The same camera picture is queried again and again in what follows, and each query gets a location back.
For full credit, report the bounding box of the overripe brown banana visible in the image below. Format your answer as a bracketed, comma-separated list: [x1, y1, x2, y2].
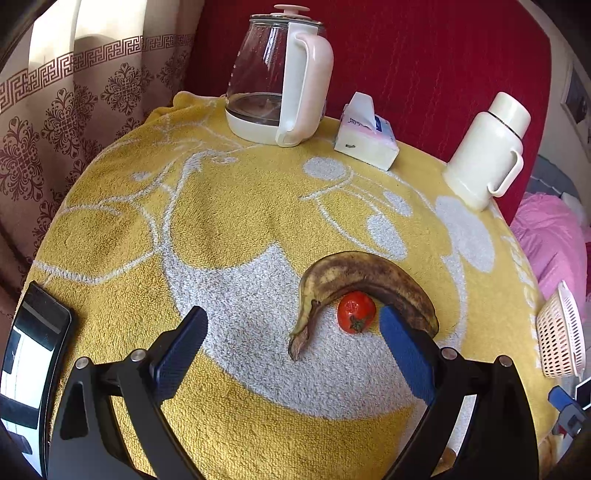
[287, 251, 439, 361]

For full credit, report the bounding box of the white plastic perforated basket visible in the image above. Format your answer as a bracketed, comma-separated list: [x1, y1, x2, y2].
[536, 280, 586, 378]

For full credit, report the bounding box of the black smartphone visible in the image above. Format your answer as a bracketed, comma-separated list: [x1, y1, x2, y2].
[1, 281, 73, 477]

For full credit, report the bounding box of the pink polka dot quilt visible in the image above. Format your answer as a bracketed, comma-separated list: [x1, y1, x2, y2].
[510, 193, 590, 322]

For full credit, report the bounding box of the small red tomato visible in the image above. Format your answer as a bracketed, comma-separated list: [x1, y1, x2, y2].
[338, 291, 377, 334]

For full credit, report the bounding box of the yellow and white towel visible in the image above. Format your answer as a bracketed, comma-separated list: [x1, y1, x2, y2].
[28, 93, 556, 479]

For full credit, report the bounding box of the cream thermos flask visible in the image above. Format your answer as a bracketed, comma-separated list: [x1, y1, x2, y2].
[443, 92, 531, 211]

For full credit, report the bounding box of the white tissue pack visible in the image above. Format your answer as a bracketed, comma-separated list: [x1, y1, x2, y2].
[334, 92, 400, 171]

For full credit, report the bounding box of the red mattress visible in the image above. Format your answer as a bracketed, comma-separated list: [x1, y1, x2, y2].
[184, 0, 554, 227]

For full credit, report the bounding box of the patterned beige curtain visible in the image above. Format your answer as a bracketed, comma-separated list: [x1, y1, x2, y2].
[1, 1, 204, 323]

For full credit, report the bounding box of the framed wall picture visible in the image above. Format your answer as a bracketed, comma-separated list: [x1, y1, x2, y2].
[561, 63, 590, 161]

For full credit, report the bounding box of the glass kettle with pink handle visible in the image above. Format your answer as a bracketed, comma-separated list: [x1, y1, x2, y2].
[225, 4, 334, 147]

